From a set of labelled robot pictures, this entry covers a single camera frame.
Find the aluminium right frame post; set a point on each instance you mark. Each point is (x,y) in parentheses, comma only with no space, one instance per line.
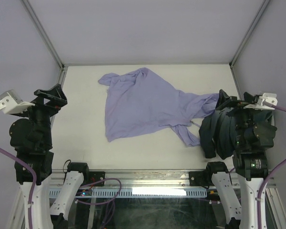
(249,32)

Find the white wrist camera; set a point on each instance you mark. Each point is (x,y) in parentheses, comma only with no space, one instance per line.
(11,103)
(266,101)

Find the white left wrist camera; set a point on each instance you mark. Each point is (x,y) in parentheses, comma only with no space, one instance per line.
(11,103)

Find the aluminium mounting rail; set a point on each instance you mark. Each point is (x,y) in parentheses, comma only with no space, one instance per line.
(142,178)

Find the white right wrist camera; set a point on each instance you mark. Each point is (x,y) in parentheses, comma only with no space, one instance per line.
(266,101)

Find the lilac purple jacket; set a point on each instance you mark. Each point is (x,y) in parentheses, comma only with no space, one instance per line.
(141,102)

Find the dark green grey jacket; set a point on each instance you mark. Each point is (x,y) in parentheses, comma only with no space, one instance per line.
(217,135)

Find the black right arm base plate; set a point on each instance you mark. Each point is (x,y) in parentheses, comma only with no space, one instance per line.
(200,179)

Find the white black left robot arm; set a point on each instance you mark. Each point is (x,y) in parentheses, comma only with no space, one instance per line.
(33,171)

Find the aluminium left frame post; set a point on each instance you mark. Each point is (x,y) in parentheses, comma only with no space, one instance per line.
(42,32)

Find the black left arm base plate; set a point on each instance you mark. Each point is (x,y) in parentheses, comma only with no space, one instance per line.
(95,176)

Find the white slotted cable duct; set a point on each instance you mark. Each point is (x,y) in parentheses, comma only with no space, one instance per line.
(144,192)

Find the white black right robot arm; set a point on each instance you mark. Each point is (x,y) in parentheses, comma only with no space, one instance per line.
(248,211)

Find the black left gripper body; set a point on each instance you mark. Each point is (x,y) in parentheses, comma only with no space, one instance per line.
(41,113)

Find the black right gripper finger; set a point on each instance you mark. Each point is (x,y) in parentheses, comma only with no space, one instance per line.
(224,100)
(249,98)

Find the aluminium frame post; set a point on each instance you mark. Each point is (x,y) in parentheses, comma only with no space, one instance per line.
(42,32)
(249,32)

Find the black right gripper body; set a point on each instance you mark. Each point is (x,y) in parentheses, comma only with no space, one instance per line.
(242,118)

